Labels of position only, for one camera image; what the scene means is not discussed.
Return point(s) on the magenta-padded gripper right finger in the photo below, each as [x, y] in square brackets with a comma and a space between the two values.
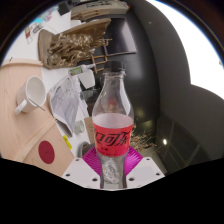
[145, 170]

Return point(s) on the white plastic chair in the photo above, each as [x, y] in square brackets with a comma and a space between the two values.
[87, 79]

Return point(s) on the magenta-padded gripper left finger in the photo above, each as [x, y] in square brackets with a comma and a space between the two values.
[80, 170]

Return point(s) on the green-labelled spray bottle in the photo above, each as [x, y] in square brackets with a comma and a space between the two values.
[77, 70]

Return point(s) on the white cabinet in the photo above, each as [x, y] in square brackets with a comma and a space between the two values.
[100, 8]

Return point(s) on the clear red-labelled drink bottle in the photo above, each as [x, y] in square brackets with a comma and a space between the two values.
[112, 140]

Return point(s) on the flat round red coaster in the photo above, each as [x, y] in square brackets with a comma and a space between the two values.
[46, 152]

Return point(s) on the round ceiling spotlight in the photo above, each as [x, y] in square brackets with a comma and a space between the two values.
[164, 141]

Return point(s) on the golden relief sculpture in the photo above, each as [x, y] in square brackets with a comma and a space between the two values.
[70, 48]

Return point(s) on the long ceiling light strip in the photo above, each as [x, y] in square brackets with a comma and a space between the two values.
[200, 50]

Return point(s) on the small yellow item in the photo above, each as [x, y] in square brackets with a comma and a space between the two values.
[67, 142]

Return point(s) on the grey printed newspaper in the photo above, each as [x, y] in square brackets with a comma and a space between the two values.
[65, 103]

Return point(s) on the colourful book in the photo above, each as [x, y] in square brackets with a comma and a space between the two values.
[45, 16]

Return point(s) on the black boxes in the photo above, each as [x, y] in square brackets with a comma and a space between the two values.
[64, 8]

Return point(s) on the black wall screen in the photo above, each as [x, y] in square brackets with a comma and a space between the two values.
[121, 36]

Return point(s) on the dark grey spray bottle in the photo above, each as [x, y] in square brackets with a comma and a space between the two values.
[88, 94]

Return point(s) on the white ceramic mug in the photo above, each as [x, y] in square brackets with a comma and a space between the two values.
[33, 91]

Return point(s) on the brown cardboard box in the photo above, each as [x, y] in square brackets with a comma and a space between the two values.
[89, 128]

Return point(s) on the light wooden drawing board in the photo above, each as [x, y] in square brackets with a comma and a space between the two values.
[61, 158]
[13, 133]

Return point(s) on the small white cup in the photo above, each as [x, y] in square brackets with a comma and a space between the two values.
[79, 127]

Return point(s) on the wooden easel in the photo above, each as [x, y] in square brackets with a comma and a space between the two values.
[100, 59]

